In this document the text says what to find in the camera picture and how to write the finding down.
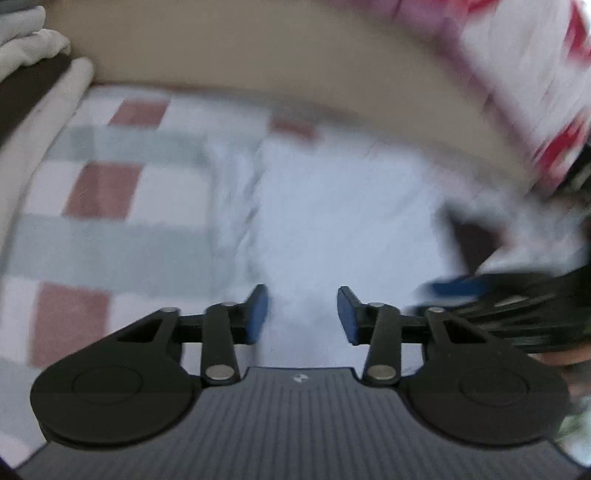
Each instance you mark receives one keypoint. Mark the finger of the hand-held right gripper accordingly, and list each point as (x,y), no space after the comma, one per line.
(457,287)

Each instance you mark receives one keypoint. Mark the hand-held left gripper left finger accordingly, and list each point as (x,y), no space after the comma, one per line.
(258,316)

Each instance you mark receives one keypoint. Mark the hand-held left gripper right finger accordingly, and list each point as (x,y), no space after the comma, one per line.
(348,317)

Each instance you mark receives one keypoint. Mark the white fleece garment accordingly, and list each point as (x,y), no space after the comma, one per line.
(346,221)

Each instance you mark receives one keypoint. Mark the stack of folded clothes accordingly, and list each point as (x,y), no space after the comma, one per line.
(32,92)

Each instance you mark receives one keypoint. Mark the bear print quilted bedspread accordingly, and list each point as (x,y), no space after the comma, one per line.
(521,69)

